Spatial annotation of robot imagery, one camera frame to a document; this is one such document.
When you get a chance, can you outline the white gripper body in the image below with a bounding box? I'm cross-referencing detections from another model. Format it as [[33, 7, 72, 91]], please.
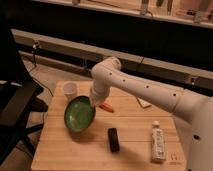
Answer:
[[89, 87, 109, 107]]

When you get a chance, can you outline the green ceramic bowl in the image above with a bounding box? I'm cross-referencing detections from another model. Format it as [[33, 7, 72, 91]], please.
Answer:
[[64, 96, 96, 133]]

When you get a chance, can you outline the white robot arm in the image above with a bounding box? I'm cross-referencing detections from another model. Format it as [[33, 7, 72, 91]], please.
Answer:
[[90, 57, 213, 171]]

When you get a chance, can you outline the orange carrot toy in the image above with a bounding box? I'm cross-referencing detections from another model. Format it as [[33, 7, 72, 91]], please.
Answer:
[[99, 103, 114, 113]]

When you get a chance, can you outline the translucent plastic cup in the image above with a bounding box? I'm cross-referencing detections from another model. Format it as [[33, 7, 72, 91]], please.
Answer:
[[62, 82, 77, 101]]

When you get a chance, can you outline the small paper card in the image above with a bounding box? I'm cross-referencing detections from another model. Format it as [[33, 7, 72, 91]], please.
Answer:
[[137, 98, 152, 108]]

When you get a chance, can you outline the black rectangular block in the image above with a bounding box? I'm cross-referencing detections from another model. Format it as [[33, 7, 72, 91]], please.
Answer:
[[108, 128, 120, 152]]

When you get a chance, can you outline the black office chair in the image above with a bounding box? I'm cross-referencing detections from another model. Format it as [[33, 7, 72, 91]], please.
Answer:
[[0, 19, 48, 166]]

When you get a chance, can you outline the white plastic bottle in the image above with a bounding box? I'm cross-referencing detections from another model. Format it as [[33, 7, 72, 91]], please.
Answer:
[[151, 121, 166, 163]]

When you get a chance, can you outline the black hanging cable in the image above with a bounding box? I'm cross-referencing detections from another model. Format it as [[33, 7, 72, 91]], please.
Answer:
[[30, 40, 55, 98]]

